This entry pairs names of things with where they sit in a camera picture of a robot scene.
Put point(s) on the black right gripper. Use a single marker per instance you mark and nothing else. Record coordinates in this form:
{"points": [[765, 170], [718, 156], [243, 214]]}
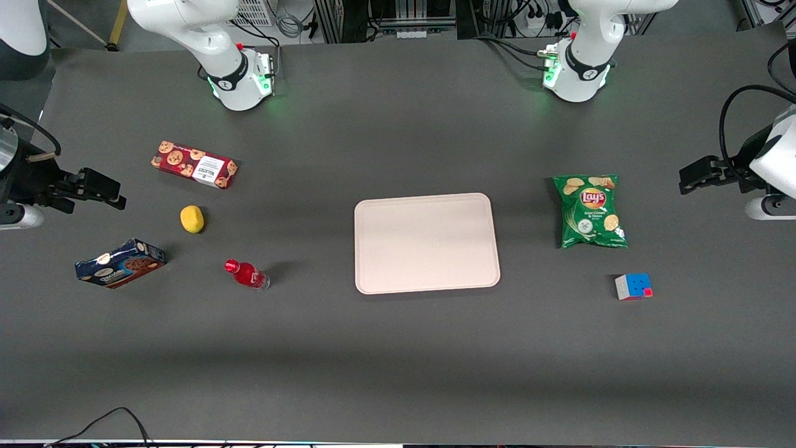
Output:
{"points": [[31, 180]]}

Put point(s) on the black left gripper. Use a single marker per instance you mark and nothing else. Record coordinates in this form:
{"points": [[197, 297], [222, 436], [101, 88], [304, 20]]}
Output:
{"points": [[737, 170]]}

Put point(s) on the red coke bottle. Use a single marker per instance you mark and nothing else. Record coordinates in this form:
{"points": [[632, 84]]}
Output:
{"points": [[247, 274]]}

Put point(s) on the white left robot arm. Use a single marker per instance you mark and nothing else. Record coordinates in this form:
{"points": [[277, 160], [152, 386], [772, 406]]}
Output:
{"points": [[591, 56]]}

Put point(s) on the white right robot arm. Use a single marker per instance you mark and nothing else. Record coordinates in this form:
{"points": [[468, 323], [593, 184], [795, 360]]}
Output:
{"points": [[205, 37]]}

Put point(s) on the beige plastic tray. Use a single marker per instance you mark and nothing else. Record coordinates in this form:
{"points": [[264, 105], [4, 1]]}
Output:
{"points": [[426, 242]]}

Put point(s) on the blue chocolate cookie box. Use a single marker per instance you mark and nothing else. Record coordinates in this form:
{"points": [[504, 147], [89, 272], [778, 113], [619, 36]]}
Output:
{"points": [[120, 264]]}

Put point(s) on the yellow lemon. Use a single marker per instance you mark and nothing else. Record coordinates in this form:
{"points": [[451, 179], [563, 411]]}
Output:
{"points": [[192, 219]]}

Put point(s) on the red cookie box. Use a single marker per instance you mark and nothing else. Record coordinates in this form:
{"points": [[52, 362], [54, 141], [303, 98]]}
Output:
{"points": [[194, 164]]}

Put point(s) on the green Lay's chips bag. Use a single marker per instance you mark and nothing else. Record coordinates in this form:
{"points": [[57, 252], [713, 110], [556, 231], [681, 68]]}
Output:
{"points": [[589, 211]]}

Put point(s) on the Rubik's cube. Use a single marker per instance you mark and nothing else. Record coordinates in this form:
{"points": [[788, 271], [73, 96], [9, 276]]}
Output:
{"points": [[634, 287]]}

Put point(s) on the yellow black pole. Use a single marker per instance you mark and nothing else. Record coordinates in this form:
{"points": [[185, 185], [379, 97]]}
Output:
{"points": [[116, 25]]}

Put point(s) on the white power strip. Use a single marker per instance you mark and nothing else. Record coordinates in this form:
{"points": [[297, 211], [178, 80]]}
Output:
{"points": [[533, 22]]}

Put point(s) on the white perforated box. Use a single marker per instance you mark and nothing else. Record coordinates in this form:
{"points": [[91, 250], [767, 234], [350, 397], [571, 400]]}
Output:
{"points": [[252, 11]]}

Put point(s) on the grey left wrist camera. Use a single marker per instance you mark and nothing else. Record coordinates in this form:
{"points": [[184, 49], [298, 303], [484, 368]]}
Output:
{"points": [[771, 207]]}

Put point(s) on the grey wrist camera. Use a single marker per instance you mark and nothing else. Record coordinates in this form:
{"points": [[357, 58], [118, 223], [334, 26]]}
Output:
{"points": [[18, 216], [771, 207]]}

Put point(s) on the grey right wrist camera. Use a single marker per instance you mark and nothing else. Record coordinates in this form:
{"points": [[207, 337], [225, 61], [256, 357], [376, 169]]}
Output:
{"points": [[18, 216]]}

